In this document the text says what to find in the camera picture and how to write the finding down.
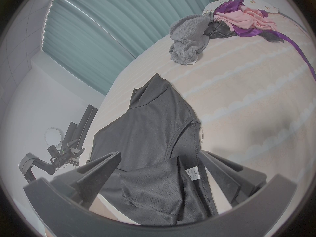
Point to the bed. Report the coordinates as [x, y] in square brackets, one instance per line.
[246, 95]

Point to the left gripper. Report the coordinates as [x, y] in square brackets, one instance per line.
[64, 155]

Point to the white printed pillow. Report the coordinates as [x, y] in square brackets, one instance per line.
[256, 2]

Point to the round white mirror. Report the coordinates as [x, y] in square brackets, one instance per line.
[52, 136]

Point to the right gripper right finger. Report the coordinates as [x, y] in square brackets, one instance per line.
[232, 179]

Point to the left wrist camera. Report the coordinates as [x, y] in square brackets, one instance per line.
[52, 150]

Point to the black chest of drawers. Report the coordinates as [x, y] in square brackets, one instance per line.
[85, 125]

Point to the grey garment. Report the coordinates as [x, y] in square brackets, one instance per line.
[187, 36]

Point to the pile of clothes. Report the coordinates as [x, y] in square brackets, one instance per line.
[237, 18]

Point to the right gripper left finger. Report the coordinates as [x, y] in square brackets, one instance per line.
[93, 176]

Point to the black T-shirt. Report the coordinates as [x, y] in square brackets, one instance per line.
[148, 132]

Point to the blue-green curtain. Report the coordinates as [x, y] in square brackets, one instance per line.
[123, 13]
[84, 53]

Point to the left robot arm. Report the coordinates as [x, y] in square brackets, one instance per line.
[39, 163]

